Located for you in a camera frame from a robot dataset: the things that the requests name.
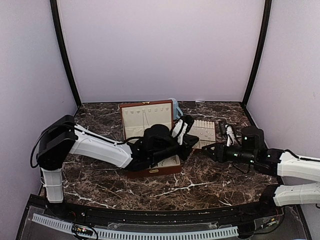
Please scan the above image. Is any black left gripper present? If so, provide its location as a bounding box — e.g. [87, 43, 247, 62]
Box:
[150, 135, 200, 164]

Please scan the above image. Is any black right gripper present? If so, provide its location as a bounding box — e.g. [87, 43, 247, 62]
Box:
[202, 141, 257, 165]

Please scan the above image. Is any red jewelry display tray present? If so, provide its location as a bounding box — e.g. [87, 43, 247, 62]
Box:
[188, 120, 216, 149]

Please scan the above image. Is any red jewelry box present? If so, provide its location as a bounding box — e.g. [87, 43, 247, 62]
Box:
[119, 98, 183, 179]

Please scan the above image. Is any thin chain hung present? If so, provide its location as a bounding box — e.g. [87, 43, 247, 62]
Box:
[142, 109, 149, 130]

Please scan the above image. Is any light blue faceted mug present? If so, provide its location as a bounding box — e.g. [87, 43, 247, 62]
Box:
[169, 98, 184, 120]

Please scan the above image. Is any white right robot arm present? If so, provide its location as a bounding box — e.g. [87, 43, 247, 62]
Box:
[202, 125, 320, 217]

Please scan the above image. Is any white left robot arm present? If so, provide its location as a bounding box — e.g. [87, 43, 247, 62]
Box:
[30, 114, 199, 218]

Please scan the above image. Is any white perforated cable rail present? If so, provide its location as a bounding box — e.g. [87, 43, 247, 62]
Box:
[30, 214, 240, 240]

